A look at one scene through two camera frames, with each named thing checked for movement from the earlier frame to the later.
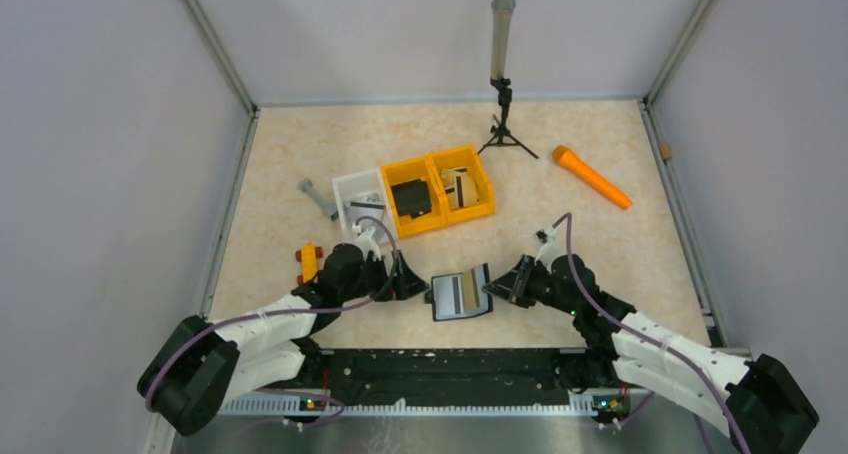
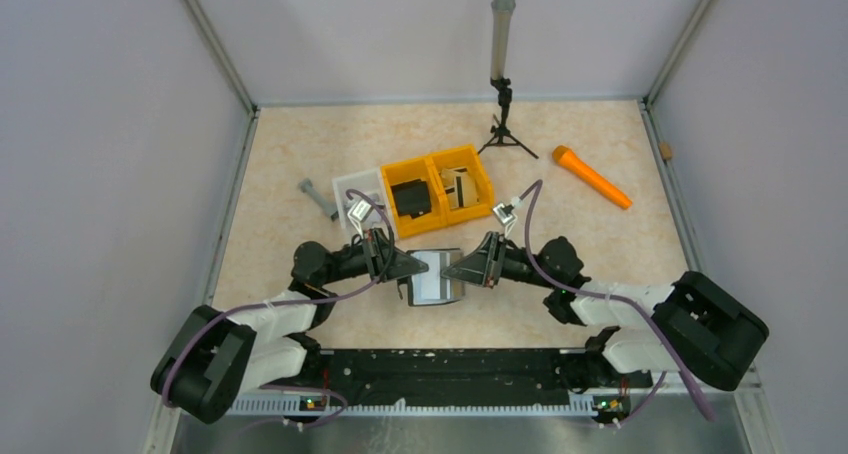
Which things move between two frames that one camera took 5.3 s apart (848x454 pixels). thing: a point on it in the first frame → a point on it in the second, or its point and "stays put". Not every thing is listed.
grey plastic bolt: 306,186 stays put
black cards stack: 412,197 stays put
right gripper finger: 505,285 → 481,266
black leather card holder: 461,295 → 430,287
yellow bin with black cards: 426,170 stays put
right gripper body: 538,285 → 502,259
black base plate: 460,377 stays put
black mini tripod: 501,132 stays put
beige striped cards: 461,187 stays put
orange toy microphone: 568,158 stays put
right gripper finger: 505,293 → 476,273
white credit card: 448,296 → 431,285
